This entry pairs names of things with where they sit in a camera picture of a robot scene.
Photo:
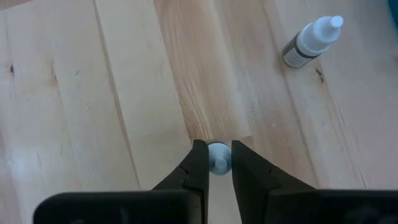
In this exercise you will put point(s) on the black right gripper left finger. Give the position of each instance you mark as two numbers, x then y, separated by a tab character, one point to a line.
192	177

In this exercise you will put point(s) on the blue plastic bin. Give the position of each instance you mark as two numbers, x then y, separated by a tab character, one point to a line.
394	9

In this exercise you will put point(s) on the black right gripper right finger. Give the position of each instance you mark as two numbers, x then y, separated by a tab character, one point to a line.
258	186

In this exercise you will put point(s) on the small white-capped dropper bottle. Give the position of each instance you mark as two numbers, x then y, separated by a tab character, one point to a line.
311	40
219	158

